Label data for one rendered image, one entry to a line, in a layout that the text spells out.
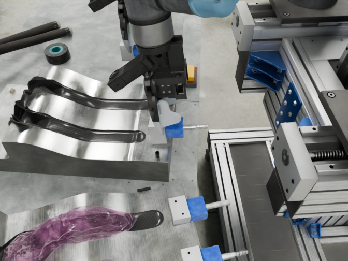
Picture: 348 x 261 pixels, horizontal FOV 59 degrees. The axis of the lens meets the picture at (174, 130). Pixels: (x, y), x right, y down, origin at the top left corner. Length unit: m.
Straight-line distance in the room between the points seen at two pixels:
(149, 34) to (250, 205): 1.05
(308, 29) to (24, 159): 0.84
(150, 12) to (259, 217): 1.09
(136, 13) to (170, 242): 0.43
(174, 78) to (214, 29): 2.18
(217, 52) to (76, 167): 1.89
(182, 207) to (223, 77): 1.70
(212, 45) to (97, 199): 2.05
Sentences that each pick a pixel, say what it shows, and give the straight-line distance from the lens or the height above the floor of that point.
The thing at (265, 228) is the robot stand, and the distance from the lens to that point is 1.41.
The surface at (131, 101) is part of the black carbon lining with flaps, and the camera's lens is 0.84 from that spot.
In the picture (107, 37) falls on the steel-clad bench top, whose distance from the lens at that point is 1.23.
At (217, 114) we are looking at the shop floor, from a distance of 2.00.
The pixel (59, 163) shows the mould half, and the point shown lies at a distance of 0.79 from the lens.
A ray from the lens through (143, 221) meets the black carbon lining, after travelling 0.68.
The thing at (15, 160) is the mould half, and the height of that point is 0.86.
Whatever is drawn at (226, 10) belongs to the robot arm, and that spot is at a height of 1.25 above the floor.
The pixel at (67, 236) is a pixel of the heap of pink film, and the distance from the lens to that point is 0.63.
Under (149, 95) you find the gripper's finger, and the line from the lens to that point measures 0.60.
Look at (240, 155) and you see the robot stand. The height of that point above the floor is 0.21.
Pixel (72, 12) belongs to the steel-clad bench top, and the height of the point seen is 0.80.
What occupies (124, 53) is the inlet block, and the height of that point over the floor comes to 0.93.
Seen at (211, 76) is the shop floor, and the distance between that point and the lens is 2.26.
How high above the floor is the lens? 1.48
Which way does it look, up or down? 51 degrees down
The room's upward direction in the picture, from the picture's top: straight up
